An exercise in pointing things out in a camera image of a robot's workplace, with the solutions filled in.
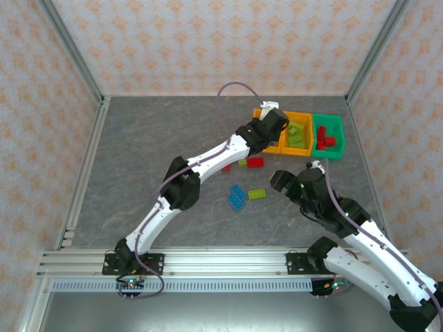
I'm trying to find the yellow plastic bin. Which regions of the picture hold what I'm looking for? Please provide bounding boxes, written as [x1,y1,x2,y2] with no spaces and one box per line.
[251,108,284,155]
[280,110,314,157]

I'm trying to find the aluminium frame post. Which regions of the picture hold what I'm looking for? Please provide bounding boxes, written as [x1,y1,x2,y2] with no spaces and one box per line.
[36,0,107,104]
[345,0,415,104]

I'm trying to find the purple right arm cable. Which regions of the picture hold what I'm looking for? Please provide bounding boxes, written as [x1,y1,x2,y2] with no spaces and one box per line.
[323,158,443,319]

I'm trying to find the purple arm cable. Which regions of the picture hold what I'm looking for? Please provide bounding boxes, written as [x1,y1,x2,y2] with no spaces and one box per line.
[323,158,443,319]
[117,82,266,300]

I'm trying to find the aluminium side rail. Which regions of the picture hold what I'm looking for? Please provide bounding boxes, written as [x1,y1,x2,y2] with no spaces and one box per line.
[345,95,392,243]
[55,96,111,250]

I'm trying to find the slotted grey cable tray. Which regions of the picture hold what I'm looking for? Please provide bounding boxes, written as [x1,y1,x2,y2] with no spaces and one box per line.
[51,279,314,293]

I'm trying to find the small circuit board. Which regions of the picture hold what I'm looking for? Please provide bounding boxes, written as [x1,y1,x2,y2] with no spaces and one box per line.
[311,282,347,297]
[116,278,145,291]

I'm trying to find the wide aluminium base rail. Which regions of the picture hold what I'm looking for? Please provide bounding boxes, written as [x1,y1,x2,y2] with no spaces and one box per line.
[36,246,409,279]

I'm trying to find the green plastic bin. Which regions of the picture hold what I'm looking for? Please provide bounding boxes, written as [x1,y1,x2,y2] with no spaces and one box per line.
[310,113,347,160]

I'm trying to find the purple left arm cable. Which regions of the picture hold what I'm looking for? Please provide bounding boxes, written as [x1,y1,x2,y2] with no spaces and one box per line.
[117,82,266,300]

